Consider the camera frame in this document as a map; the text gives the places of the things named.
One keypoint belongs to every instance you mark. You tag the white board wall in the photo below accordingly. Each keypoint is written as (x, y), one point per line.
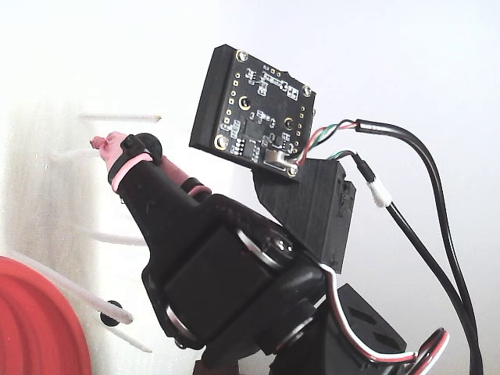
(390, 58)
(176, 31)

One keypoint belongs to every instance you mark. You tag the black camera circuit board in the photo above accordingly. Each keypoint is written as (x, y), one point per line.
(265, 113)

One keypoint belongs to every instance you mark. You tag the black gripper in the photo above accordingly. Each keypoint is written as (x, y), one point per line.
(207, 269)

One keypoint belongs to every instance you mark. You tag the white foam base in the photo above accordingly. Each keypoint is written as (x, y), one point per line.
(39, 78)

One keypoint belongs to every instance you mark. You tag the dark blueberry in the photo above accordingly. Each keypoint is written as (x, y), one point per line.
(108, 321)

